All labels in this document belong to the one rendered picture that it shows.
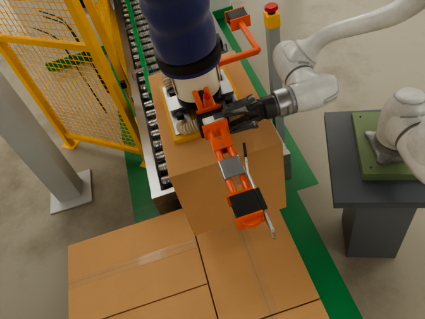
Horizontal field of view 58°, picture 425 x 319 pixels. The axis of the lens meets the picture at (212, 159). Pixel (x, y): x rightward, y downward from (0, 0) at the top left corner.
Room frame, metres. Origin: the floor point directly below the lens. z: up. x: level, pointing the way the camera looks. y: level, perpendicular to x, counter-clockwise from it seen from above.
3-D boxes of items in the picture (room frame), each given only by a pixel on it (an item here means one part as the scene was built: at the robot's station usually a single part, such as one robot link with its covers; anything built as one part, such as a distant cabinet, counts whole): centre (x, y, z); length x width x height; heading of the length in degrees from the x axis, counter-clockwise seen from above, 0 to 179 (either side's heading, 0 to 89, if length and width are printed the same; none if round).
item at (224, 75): (1.14, -0.11, 1.09); 0.34 x 0.10 x 0.05; 3
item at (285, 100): (0.88, -0.27, 1.20); 0.09 x 0.06 x 0.09; 3
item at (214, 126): (0.88, -0.03, 1.20); 0.10 x 0.08 x 0.06; 93
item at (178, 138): (1.12, 0.08, 1.09); 0.34 x 0.10 x 0.05; 3
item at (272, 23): (1.73, -0.49, 0.50); 0.07 x 0.07 x 1.00; 3
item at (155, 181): (2.28, 0.37, 0.50); 2.31 x 0.05 x 0.19; 3
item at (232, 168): (0.67, -0.05, 1.20); 0.07 x 0.07 x 0.04; 3
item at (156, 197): (1.13, -0.02, 0.58); 0.70 x 0.03 x 0.06; 93
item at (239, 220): (0.53, -0.05, 1.21); 0.08 x 0.07 x 0.05; 3
